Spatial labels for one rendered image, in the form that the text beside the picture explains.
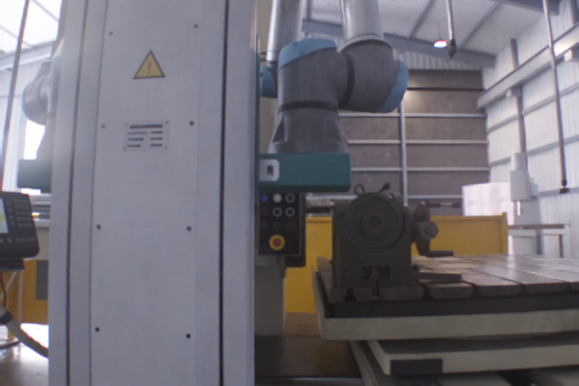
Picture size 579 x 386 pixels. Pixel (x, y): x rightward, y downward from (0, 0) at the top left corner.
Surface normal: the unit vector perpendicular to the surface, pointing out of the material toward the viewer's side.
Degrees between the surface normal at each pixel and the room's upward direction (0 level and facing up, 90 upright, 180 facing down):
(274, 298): 90
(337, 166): 90
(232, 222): 90
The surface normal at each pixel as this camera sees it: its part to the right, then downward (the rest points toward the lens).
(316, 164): -0.11, -0.11
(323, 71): 0.31, -0.11
